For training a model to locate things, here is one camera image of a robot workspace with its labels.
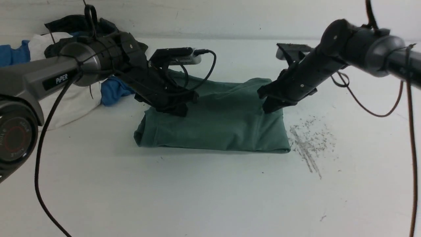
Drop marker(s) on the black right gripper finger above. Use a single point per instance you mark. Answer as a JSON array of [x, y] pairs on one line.
[[271, 104]]

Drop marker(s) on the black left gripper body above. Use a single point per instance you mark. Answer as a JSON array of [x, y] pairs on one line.
[[154, 87]]

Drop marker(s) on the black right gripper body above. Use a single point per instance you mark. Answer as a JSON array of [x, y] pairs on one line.
[[301, 77]]

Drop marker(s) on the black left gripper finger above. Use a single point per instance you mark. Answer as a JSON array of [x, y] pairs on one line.
[[179, 110]]

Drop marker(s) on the green long-sleeved shirt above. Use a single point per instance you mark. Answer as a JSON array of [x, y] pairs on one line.
[[228, 117]]

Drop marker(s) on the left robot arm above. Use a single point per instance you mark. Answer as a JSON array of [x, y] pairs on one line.
[[84, 62]]

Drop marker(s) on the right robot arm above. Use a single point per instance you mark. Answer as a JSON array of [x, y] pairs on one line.
[[375, 52]]

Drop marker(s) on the blue shirt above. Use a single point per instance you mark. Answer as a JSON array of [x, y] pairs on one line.
[[112, 89]]

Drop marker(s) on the white shirt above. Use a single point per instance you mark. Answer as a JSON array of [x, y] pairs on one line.
[[77, 101]]

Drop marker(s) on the dark grey shirt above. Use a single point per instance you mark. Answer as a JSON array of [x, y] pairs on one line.
[[76, 26]]

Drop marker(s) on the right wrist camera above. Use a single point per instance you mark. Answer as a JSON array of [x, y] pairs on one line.
[[292, 52]]

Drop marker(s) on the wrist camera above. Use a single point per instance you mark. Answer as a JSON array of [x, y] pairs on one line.
[[183, 56], [292, 52]]

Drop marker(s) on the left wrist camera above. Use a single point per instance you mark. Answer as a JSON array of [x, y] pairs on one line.
[[183, 56]]

